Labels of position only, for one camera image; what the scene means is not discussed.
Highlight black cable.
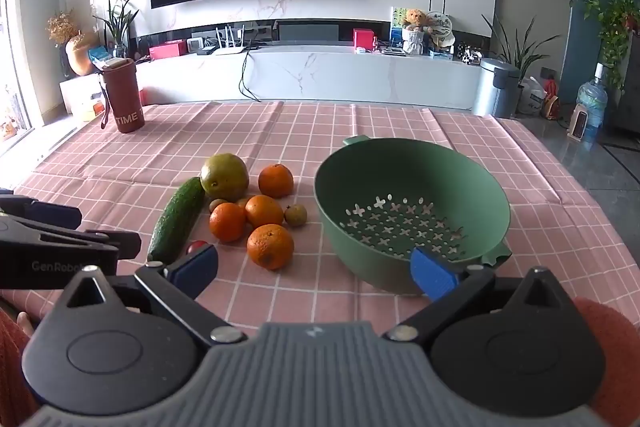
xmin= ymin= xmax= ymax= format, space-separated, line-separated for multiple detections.
xmin=238 ymin=49 xmax=262 ymax=102

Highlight green orchid plant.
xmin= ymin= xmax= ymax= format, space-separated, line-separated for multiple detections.
xmin=92 ymin=0 xmax=144 ymax=58

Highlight pink flat box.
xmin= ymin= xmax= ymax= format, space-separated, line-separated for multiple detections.
xmin=149 ymin=42 xmax=188 ymax=60

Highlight person's red clothing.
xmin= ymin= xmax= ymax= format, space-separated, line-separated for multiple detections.
xmin=574 ymin=297 xmax=640 ymax=427
xmin=0 ymin=307 xmax=38 ymax=427

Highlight white plastic bag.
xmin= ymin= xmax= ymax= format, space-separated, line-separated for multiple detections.
xmin=517 ymin=77 xmax=549 ymax=116

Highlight large green pear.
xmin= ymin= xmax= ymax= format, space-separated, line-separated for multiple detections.
xmin=200 ymin=153 xmax=250 ymax=202

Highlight landscape picture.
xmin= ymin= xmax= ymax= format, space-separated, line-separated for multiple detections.
xmin=391 ymin=7 xmax=409 ymax=42

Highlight brown teddy bear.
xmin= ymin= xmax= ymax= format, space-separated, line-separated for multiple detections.
xmin=401 ymin=9 xmax=435 ymax=32

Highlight green colander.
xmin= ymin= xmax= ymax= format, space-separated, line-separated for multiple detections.
xmin=314 ymin=135 xmax=512 ymax=295

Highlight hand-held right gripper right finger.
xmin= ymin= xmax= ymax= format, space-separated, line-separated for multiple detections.
xmin=381 ymin=247 xmax=568 ymax=344

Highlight green cucumber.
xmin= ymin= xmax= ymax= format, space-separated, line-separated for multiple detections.
xmin=146 ymin=177 xmax=207 ymax=264

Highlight pink checked tablecloth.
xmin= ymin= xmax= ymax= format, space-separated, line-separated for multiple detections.
xmin=0 ymin=99 xmax=640 ymax=350

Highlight orange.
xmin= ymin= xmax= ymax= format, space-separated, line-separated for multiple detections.
xmin=209 ymin=202 xmax=247 ymax=243
xmin=246 ymin=223 xmax=295 ymax=271
xmin=245 ymin=195 xmax=285 ymax=229
xmin=258 ymin=163 xmax=295 ymax=199

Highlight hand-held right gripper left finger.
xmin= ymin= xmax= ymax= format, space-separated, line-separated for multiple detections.
xmin=50 ymin=243 xmax=248 ymax=345

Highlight silver trash can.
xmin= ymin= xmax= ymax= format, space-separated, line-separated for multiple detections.
xmin=472 ymin=58 xmax=521 ymax=118

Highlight white router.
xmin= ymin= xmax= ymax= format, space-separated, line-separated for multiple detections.
xmin=215 ymin=25 xmax=250 ymax=56

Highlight dried flowers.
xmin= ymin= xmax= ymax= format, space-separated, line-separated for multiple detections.
xmin=47 ymin=9 xmax=81 ymax=46

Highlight orange ceramic vase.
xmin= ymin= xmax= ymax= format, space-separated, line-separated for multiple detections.
xmin=65 ymin=32 xmax=101 ymax=76

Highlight long-leaf potted plant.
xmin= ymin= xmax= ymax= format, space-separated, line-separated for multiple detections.
xmin=481 ymin=13 xmax=557 ymax=84

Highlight hanging ivy plant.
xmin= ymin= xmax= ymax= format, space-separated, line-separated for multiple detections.
xmin=581 ymin=0 xmax=640 ymax=88

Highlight white cardboard box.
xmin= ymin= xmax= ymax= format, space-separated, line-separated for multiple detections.
xmin=59 ymin=74 xmax=107 ymax=122

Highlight blue water jug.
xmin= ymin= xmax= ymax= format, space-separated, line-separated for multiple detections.
xmin=575 ymin=63 xmax=609 ymax=142

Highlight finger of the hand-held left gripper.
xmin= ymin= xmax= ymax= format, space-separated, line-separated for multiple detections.
xmin=0 ymin=213 xmax=142 ymax=291
xmin=0 ymin=193 xmax=84 ymax=231

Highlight round paper fan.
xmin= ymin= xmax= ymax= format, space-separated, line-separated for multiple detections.
xmin=429 ymin=14 xmax=456 ymax=48

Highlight red tumbler bottle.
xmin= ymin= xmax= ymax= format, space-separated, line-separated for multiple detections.
xmin=98 ymin=58 xmax=146 ymax=134

